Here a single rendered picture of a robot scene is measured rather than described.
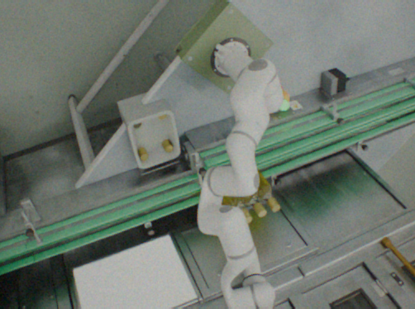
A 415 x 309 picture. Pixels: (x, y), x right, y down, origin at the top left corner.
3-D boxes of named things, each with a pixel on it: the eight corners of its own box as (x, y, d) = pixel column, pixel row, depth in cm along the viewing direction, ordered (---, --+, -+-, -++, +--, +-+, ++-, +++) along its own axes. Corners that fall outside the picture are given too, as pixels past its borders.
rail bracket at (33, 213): (31, 213, 160) (35, 255, 143) (13, 183, 149) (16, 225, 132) (41, 209, 161) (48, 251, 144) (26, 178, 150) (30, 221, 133)
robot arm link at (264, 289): (242, 306, 114) (275, 297, 114) (236, 274, 123) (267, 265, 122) (253, 327, 124) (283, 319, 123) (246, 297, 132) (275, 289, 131)
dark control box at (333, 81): (319, 87, 183) (331, 95, 177) (321, 71, 178) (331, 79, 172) (334, 82, 185) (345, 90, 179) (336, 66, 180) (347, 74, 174)
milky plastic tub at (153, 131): (134, 157, 167) (139, 170, 161) (121, 111, 153) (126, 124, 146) (174, 144, 171) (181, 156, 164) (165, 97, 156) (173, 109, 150)
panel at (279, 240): (71, 272, 159) (87, 349, 134) (69, 268, 157) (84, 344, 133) (274, 195, 179) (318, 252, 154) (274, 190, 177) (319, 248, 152)
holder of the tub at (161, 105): (136, 166, 171) (141, 178, 165) (121, 111, 153) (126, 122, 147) (175, 153, 175) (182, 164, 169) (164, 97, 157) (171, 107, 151)
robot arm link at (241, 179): (217, 132, 120) (194, 172, 113) (255, 128, 111) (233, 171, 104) (241, 163, 128) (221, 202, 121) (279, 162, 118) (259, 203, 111)
